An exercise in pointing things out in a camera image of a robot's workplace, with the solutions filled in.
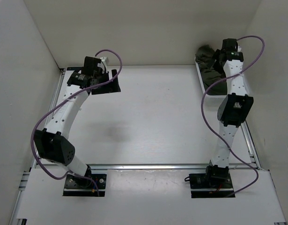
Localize aluminium frame rail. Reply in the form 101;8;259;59
44;164;250;170

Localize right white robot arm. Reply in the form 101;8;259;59
204;38;254;188

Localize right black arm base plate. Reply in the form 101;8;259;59
184;173;235;199

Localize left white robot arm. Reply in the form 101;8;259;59
31;56;121;188

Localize olive green shorts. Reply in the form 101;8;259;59
195;45;227;95

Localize white perforated plastic basket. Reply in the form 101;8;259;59
195;62;226;99

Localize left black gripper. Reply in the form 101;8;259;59
91;69;120;95

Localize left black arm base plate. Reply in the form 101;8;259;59
63;173;107;197

